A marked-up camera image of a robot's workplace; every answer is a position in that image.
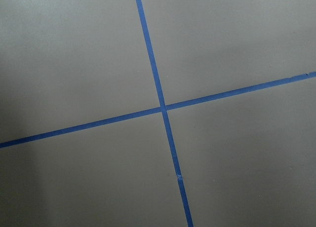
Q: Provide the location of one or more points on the crossing blue tape strip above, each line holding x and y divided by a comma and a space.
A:
156, 110

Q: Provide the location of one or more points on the long blue tape strip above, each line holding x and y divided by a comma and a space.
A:
164, 113

